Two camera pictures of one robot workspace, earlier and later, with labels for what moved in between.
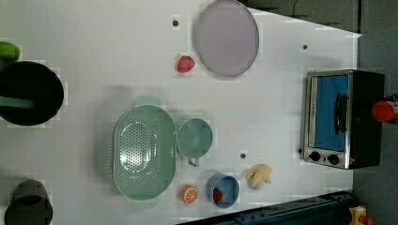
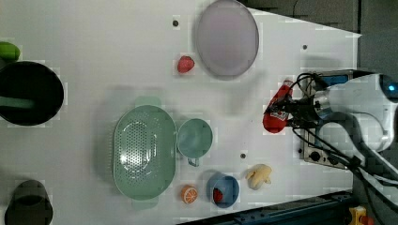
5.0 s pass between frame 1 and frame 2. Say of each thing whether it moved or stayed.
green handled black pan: stayed
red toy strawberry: stayed
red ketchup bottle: moved
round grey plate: stayed
